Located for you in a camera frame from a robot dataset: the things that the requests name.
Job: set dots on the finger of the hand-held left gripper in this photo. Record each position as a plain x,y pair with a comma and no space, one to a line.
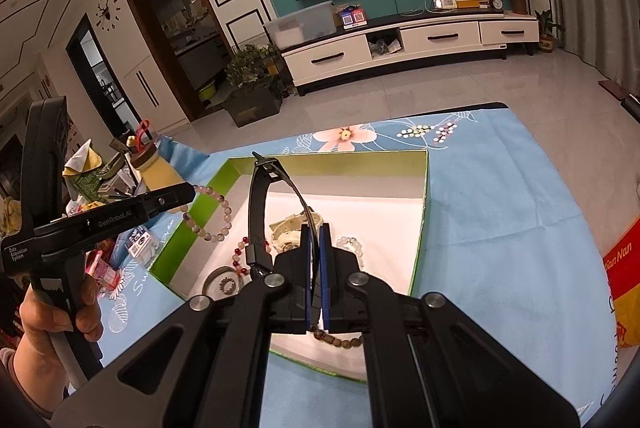
135,210

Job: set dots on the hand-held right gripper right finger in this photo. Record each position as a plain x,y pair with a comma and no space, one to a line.
325,278

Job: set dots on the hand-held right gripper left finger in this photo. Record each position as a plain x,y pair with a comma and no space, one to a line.
309,278

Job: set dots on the white wristwatch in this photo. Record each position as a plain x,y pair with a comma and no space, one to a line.
287,235

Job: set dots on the green cardboard box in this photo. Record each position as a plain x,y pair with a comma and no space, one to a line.
360,218

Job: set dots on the black wristwatch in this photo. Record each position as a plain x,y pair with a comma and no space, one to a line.
257,208

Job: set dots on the person's left forearm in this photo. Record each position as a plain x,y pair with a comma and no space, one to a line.
6,368

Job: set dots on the person's left hand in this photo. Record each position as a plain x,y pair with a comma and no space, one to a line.
35,348

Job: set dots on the tissue pack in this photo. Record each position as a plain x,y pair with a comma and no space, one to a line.
142,243

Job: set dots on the yellow bottle with brown lid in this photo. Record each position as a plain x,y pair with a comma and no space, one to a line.
160,173

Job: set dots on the pink packet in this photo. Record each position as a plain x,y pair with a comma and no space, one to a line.
102,270

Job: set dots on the silver bangle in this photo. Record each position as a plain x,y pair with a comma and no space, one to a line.
212,280

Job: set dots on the green basin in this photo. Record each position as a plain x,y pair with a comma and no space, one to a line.
206,91

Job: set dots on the planter with green plants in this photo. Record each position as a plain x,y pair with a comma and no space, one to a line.
252,83

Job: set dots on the white television cabinet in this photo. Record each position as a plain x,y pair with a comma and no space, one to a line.
325,58

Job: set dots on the clear plastic storage box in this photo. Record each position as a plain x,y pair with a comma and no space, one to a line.
300,26

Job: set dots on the blue code stand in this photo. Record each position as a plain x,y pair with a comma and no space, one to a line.
348,18

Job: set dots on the red code stand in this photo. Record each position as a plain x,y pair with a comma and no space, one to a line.
360,17

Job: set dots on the red yellow shopping bag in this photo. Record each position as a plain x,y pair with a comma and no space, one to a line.
622,278

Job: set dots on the small white desk device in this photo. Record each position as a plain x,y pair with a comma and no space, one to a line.
444,2

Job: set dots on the black alarm clock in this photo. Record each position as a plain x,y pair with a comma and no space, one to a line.
496,2

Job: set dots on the small potted plant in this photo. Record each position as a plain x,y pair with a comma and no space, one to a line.
547,38

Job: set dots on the brown floor mat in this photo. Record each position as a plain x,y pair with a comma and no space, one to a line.
612,89

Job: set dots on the deer wall clock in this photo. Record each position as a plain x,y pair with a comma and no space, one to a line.
108,11

